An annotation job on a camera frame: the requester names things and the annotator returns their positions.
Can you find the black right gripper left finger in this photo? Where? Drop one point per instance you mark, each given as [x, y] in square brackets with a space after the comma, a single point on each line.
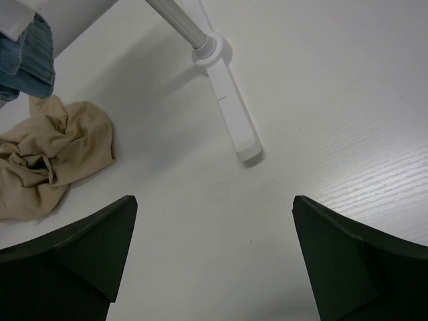
[72, 273]

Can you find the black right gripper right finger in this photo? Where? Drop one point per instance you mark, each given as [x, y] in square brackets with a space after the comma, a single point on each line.
[357, 272]

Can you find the beige t shirt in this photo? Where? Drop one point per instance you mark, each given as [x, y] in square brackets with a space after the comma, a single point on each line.
[44, 154]

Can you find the blue hanging garment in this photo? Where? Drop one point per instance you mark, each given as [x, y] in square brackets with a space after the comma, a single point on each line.
[27, 64]

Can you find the white clothes rack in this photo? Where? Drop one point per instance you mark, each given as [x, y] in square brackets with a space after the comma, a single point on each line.
[212, 55]

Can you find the white hanging garment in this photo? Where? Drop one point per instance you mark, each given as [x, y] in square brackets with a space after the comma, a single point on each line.
[15, 18]

